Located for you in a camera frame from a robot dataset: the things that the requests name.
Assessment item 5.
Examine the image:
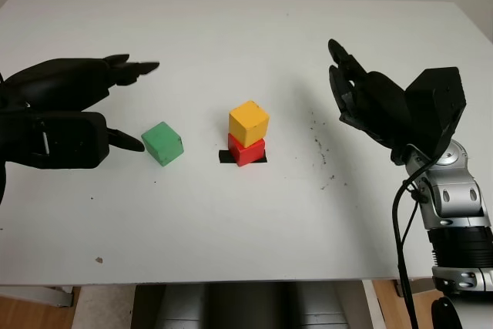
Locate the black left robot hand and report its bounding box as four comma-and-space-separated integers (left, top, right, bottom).
0, 53, 161, 153

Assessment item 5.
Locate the red wooden block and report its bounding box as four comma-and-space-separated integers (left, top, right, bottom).
227, 133, 267, 168

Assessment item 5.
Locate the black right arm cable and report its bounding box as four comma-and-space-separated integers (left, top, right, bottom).
391, 157, 438, 329

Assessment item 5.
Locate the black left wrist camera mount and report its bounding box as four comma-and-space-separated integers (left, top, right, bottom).
0, 111, 109, 170

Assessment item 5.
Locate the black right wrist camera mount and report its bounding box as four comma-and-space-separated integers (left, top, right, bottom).
404, 66, 469, 160

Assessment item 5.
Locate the green wooden block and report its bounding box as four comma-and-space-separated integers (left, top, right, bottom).
141, 121, 185, 167

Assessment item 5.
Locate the dark grey robot body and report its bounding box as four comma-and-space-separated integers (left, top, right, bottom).
132, 282, 365, 329

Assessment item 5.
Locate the black tape strip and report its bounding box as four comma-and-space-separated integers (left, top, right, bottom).
218, 149, 269, 164

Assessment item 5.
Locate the yellow wooden block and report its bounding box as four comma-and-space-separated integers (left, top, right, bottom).
228, 100, 270, 148

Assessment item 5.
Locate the white table leg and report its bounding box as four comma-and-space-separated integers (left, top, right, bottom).
361, 278, 388, 329
0, 284, 75, 309

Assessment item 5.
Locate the grey box on floor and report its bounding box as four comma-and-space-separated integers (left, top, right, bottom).
395, 277, 434, 298

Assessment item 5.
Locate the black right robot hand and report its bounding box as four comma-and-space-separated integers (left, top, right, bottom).
327, 39, 413, 153

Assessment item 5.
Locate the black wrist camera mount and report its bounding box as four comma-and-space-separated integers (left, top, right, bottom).
404, 66, 469, 160
0, 111, 109, 170

